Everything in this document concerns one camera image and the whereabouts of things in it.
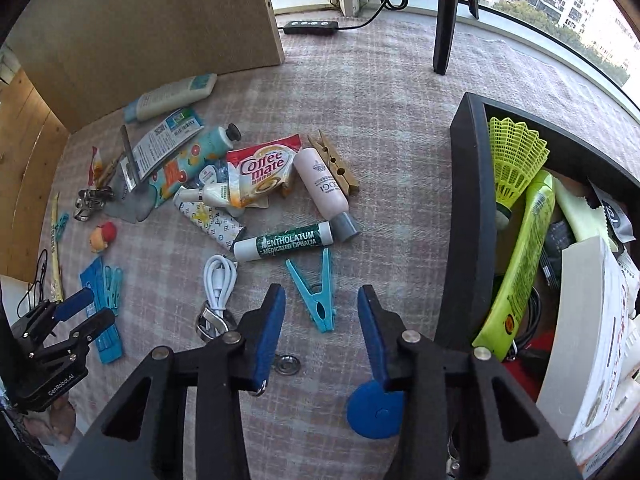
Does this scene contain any red and white candy packet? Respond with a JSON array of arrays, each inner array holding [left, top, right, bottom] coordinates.
[[88, 146, 103, 187]]

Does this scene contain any colourful hand cream tube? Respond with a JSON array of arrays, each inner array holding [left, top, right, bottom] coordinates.
[[147, 122, 242, 208]]

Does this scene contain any grey flat pouch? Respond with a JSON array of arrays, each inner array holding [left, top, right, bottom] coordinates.
[[102, 157, 161, 223]]

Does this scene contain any shiny metal clip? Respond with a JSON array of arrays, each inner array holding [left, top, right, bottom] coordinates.
[[194, 300, 240, 345]]

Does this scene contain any red and white creamer packet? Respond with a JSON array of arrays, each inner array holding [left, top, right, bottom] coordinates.
[[226, 133, 303, 209]]

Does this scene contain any pale wooden board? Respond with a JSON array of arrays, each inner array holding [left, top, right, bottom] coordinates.
[[0, 0, 286, 136]]

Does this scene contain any small blue and white sachet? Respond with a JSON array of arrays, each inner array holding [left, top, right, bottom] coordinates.
[[192, 160, 231, 191]]

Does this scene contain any large wooden clothespin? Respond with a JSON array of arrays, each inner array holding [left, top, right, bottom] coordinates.
[[307, 130, 361, 198]]

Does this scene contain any black power strip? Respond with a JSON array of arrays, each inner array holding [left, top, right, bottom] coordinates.
[[283, 21, 340, 37]]

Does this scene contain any white and blue lotion bottle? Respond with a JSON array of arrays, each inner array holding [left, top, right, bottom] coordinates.
[[123, 73, 218, 123]]

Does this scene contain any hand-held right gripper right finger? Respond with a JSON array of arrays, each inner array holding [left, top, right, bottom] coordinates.
[[356, 285, 583, 480]]

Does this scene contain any grey metal nail file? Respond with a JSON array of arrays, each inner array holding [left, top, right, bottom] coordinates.
[[120, 125, 141, 192]]

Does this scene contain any Mentholatum lip balm stick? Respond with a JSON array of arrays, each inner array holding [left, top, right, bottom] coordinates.
[[233, 221, 333, 263]]

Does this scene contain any white usb cable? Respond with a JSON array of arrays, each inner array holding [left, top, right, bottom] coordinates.
[[202, 254, 239, 331]]

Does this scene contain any yellow-green plastic shuttlecock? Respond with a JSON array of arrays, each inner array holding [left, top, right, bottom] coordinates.
[[488, 116, 550, 228]]

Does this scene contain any small white tube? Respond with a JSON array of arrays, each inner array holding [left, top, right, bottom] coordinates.
[[177, 182, 236, 207]]

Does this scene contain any long yellow stick packet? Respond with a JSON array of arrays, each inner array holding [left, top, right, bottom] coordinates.
[[49, 192, 66, 306]]

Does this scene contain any thin black cable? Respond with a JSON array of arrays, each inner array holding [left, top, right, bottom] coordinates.
[[17, 250, 63, 316]]

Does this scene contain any black tripod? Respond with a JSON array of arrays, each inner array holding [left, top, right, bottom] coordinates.
[[372, 0, 480, 77]]

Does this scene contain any metal nail clipper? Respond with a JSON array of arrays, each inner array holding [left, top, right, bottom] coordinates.
[[74, 186, 115, 222]]

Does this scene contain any white cardboard box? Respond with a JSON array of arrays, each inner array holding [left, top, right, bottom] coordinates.
[[535, 235, 632, 441]]

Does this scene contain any green tube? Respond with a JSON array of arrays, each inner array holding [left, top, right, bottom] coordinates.
[[472, 170, 557, 363]]

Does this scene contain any black storage box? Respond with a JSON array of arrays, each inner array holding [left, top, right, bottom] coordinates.
[[435, 92, 640, 480]]

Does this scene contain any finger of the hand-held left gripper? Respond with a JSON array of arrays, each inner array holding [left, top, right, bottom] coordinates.
[[22, 287, 96, 333], [30, 308, 117, 363]]

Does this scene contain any white patterned pouch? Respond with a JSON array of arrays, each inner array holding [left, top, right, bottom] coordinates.
[[172, 199, 247, 252]]

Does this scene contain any blue plastic clothespin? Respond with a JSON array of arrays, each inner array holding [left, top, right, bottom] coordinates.
[[285, 247, 336, 334]]

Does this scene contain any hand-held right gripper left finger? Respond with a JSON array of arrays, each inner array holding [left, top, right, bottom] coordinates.
[[60, 284, 287, 480]]

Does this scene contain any black foil packet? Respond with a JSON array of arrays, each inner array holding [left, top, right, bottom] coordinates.
[[590, 180, 638, 243]]

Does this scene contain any pink bottle with grey cap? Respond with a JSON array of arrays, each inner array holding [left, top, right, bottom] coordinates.
[[292, 147, 359, 243]]

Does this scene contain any red and yellow toy figure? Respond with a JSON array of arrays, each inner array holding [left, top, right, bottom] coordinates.
[[89, 221, 118, 253]]

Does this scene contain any pink plaid tablecloth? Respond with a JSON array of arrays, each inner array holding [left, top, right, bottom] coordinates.
[[45, 10, 640, 480]]

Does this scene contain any small wooden clothespin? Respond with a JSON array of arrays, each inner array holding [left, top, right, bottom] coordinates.
[[95, 155, 123, 188]]

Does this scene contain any blue felt disc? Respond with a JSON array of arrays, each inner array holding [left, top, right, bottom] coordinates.
[[346, 379, 407, 440]]

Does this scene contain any pale green sachet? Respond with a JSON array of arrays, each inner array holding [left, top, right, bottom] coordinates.
[[552, 175, 621, 253]]

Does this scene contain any white sachet with blue label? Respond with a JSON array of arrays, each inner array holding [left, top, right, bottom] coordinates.
[[131, 108, 205, 182]]

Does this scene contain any black patterned pouch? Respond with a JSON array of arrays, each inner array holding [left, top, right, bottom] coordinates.
[[540, 220, 576, 291]]

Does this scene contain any pine wooden board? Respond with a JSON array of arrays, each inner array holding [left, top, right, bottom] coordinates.
[[0, 67, 71, 283]]

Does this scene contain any person's left hand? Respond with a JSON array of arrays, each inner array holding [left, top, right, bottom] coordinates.
[[20, 395, 78, 446]]

